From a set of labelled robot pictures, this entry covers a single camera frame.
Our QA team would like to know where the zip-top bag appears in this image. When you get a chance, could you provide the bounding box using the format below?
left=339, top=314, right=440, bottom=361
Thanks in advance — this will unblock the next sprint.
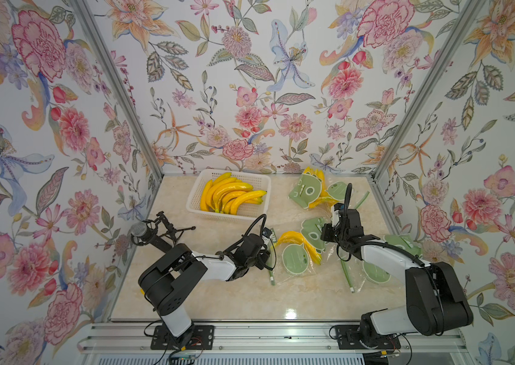
left=337, top=234, right=427, bottom=284
left=288, top=167, right=356, bottom=211
left=267, top=217, right=327, bottom=286

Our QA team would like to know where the single yellow banana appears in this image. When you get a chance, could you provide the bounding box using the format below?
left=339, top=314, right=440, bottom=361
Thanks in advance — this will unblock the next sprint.
left=200, top=180, right=213, bottom=211
left=206, top=172, right=232, bottom=208
left=229, top=190, right=267, bottom=215

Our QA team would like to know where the yellow banana bunch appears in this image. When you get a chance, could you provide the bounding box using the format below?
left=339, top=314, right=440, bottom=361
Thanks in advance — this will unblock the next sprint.
left=212, top=178, right=257, bottom=215

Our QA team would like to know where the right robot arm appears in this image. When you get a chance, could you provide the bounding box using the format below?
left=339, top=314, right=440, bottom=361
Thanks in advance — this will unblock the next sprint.
left=322, top=203, right=474, bottom=342

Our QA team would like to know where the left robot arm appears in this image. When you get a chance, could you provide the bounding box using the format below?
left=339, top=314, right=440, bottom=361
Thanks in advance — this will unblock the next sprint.
left=138, top=234, right=272, bottom=341

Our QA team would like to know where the white plastic basket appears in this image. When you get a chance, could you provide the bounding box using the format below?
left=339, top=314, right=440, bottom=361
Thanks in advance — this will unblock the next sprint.
left=186, top=170, right=272, bottom=221

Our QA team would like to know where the black microphone on tripod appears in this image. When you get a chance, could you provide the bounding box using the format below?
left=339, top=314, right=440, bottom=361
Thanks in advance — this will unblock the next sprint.
left=128, top=211, right=196, bottom=253

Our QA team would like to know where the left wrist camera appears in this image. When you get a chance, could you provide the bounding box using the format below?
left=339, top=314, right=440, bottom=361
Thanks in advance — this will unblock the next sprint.
left=261, top=228, right=274, bottom=243

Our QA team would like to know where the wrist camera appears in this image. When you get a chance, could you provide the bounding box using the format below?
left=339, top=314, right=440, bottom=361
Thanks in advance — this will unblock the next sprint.
left=261, top=228, right=274, bottom=243
left=331, top=202, right=344, bottom=226

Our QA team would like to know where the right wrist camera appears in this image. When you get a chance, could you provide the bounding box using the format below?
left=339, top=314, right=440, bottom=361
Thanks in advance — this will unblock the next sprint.
left=331, top=202, right=344, bottom=226

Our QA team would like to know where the aluminium front rail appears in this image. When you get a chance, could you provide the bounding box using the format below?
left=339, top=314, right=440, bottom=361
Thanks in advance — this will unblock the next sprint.
left=78, top=321, right=468, bottom=355

